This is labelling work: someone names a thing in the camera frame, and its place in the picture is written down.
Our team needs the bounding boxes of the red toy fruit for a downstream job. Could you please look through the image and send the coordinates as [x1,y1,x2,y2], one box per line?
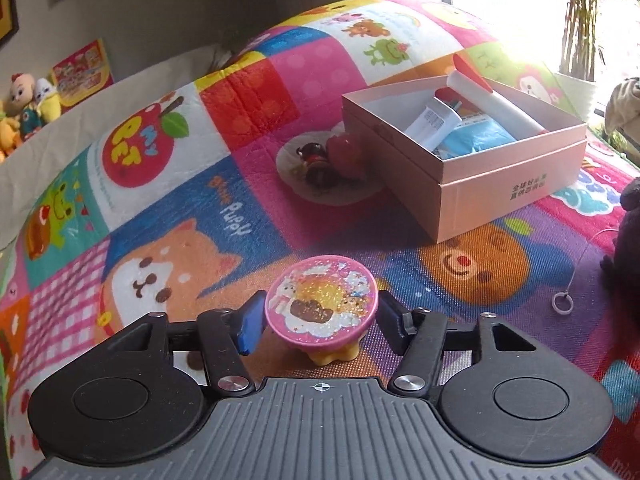
[325,132,368,181]

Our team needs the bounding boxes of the dark grey plush toy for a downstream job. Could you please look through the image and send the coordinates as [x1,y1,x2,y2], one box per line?
[552,177,640,313]

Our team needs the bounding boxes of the framed wall picture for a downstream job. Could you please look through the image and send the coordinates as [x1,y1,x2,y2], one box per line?
[0,0,20,46]

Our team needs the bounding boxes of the red white foam rocket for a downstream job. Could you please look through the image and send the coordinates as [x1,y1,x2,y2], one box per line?
[434,55,548,136]

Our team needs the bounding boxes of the beige cloth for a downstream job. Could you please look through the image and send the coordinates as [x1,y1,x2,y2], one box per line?
[602,77,640,166]

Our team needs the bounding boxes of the colourful printed play mat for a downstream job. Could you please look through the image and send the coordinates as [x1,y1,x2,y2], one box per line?
[0,0,640,480]

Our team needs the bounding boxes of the small black red figurine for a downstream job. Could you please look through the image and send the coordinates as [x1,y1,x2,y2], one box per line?
[295,142,333,186]

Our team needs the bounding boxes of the white battery charger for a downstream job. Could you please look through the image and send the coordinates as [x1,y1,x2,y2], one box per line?
[405,97,463,153]

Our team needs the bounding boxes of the pink cardboard box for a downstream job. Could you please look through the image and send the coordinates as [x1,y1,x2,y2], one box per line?
[341,74,588,245]

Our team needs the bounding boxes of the white yellow banana plush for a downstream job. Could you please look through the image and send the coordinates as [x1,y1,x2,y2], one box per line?
[34,77,63,123]

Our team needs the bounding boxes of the pink yellow cupcake toy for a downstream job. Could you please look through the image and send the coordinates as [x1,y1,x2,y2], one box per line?
[265,255,377,366]

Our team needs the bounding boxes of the blue white tissue packet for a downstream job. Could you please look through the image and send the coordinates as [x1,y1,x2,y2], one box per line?
[435,115,523,158]

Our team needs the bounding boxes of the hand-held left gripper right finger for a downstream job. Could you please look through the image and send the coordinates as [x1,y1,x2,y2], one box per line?
[377,290,538,402]

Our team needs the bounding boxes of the orange duck plush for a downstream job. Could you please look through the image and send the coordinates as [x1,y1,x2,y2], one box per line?
[0,110,23,158]

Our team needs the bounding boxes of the potted green plant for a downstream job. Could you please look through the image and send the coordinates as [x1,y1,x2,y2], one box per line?
[552,0,640,116]

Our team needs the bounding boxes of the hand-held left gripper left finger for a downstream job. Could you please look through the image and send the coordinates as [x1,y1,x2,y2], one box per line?
[102,290,268,397]

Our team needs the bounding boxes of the baby doll plush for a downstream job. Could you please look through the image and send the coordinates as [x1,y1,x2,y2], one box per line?
[7,72,43,141]

